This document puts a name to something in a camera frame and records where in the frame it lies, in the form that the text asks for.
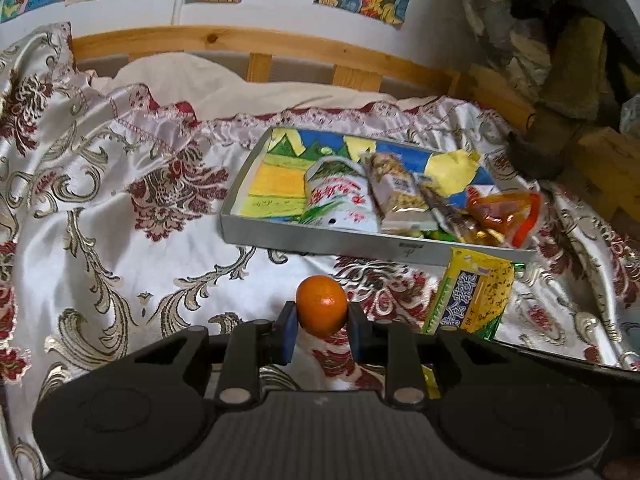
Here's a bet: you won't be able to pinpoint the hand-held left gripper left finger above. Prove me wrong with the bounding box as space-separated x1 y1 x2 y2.
127 301 297 407

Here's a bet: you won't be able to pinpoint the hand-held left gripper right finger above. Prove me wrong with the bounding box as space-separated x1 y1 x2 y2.
347 302 511 407

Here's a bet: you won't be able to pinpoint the white pillow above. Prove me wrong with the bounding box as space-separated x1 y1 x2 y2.
90 55 437 122

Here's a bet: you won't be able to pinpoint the grey box with painted lining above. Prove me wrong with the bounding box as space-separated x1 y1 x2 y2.
220 126 542 267

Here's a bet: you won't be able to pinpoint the mandarin orange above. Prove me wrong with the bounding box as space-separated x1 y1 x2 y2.
296 275 349 339

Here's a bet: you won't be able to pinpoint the blue nut snack packet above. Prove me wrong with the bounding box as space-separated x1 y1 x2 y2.
362 151 437 234

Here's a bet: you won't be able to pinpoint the white-green snack packet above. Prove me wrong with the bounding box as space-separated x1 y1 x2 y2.
304 156 382 234

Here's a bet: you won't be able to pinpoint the green sausage stick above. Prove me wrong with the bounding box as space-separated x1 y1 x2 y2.
407 227 453 242

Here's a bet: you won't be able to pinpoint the olive brown trousers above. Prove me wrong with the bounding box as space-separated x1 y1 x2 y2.
506 15 609 182

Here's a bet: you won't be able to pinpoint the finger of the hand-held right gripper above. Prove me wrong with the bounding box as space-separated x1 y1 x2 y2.
492 339 640 387

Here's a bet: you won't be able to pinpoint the orange-red clear snack packet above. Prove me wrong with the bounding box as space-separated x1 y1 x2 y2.
466 186 544 250

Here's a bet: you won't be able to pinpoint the printed satin blanket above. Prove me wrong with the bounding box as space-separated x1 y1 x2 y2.
0 22 640 480

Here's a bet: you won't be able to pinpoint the yellow-green snack packet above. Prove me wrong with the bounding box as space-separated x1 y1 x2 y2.
420 247 516 400

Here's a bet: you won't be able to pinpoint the dark brown snack packet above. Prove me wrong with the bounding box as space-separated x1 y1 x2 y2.
417 180 476 244

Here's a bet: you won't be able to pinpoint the gold foil snack packet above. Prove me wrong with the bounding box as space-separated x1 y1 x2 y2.
460 225 504 247

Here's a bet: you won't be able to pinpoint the clear plastic bag of clothes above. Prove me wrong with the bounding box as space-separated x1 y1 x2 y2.
459 0 557 97

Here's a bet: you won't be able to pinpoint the wooden bed frame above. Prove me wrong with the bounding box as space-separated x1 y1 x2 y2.
70 25 640 222

